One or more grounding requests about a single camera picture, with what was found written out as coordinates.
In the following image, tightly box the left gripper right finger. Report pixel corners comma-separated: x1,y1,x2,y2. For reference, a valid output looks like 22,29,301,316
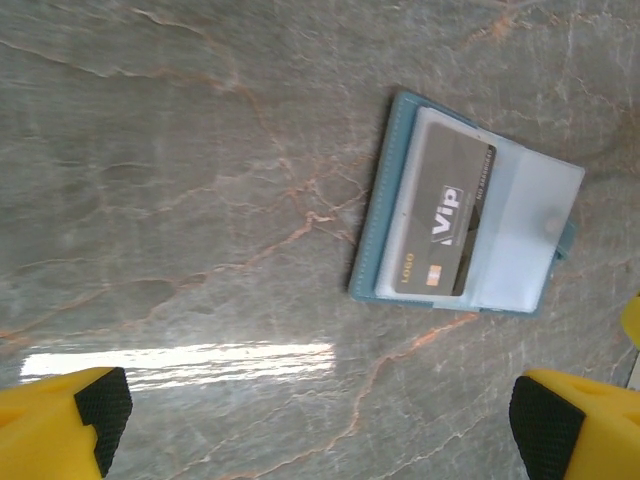
508,368,640,480

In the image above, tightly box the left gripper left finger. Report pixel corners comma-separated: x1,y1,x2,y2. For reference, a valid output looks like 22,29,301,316
0,366,134,480

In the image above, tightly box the teal card holder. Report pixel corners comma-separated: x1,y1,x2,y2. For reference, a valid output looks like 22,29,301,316
348,89,586,320

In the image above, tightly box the grey VIP card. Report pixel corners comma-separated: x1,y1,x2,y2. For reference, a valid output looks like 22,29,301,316
394,121,499,297

